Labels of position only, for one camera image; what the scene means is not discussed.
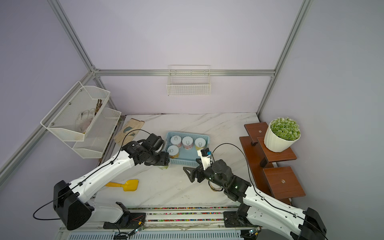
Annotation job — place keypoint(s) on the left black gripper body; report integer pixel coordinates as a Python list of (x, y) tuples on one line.
[(158, 159)]

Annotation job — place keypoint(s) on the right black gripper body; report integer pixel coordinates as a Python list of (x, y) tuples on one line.
[(209, 174)]

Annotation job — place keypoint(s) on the light blue plastic basket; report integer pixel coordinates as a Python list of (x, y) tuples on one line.
[(186, 158)]

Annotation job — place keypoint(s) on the upside-down orange can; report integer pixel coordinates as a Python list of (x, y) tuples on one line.
[(219, 189)]

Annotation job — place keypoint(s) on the orange label can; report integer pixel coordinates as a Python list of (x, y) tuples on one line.
[(173, 151)]

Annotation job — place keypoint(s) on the pink label can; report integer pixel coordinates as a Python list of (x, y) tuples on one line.
[(176, 141), (188, 143)]

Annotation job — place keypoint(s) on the yellow label can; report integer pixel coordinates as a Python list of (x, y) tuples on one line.
[(200, 143)]

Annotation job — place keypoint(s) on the green label can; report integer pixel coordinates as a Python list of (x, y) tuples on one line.
[(163, 167)]

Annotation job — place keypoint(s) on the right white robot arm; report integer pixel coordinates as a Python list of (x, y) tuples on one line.
[(257, 208)]

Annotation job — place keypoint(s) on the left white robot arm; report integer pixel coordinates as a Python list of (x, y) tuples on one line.
[(73, 201)]

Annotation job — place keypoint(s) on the beige work glove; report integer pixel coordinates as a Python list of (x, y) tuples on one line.
[(128, 132)]

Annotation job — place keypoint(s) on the yellow plastic scoop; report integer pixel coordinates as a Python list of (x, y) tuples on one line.
[(128, 186)]

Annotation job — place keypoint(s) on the clear plastic bag in shelf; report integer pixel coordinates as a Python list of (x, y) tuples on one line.
[(84, 120)]

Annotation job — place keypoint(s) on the brown wooden step shelf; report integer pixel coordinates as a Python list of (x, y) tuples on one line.
[(278, 182)]

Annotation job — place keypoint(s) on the white pot green plant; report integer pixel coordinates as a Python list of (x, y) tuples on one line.
[(281, 134)]

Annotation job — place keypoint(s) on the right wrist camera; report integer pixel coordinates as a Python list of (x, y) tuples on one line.
[(205, 156)]

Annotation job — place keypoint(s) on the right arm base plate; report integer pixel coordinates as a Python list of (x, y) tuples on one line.
[(233, 220)]

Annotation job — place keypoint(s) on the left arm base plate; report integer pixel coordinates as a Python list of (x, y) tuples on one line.
[(127, 221)]

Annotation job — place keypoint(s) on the white wire wall shelf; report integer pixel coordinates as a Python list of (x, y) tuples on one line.
[(60, 121)]

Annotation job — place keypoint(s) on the white wire wall basket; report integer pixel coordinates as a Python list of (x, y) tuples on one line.
[(187, 85)]

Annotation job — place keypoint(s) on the aluminium frame rail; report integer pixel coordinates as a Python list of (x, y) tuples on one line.
[(161, 73)]

